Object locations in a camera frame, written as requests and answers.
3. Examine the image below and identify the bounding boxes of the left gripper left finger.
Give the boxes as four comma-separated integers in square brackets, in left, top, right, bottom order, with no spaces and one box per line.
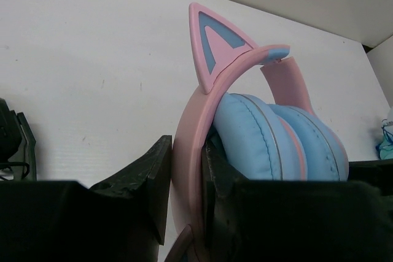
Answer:
[1,135,172,261]

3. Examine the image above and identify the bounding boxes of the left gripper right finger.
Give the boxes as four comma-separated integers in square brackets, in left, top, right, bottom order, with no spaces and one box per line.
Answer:
[202,141,392,261]

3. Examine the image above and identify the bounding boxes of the pink blue cat-ear headphones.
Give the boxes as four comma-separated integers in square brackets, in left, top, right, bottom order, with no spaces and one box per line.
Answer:
[168,2,349,261]

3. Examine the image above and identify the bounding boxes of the teal cat-ear headphones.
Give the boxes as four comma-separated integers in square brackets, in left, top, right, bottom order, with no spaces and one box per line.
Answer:
[376,119,393,160]

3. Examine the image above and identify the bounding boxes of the black headphones with cable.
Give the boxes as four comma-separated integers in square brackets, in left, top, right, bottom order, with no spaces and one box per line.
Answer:
[1,99,37,181]

